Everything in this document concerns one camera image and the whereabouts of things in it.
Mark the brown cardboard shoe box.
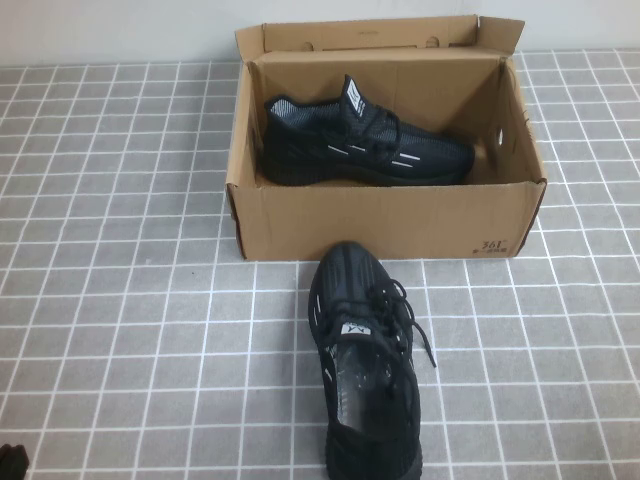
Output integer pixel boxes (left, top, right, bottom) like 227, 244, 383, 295
225, 13, 549, 262

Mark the black knit sneaker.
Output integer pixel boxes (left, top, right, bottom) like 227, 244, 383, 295
262, 73, 476, 188
307, 241, 437, 480

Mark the grey checked tablecloth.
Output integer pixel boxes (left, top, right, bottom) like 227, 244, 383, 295
0, 48, 640, 480

